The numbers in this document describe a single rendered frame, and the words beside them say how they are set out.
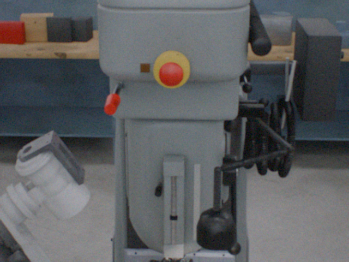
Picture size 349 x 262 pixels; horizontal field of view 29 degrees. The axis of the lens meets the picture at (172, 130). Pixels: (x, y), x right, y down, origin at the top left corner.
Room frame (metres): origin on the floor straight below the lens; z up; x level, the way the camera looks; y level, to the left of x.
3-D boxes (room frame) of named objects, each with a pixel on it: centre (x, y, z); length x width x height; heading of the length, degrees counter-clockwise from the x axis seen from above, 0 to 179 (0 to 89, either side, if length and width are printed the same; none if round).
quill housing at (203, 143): (1.31, -0.01, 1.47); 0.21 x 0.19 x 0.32; 88
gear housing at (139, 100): (1.34, -0.01, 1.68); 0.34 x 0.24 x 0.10; 178
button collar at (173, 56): (1.07, 0.00, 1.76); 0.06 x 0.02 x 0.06; 88
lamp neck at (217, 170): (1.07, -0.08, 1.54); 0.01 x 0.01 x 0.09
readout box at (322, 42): (1.59, -0.35, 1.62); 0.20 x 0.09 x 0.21; 178
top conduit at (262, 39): (1.33, -0.15, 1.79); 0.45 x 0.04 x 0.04; 178
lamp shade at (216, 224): (1.07, -0.08, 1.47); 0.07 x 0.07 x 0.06
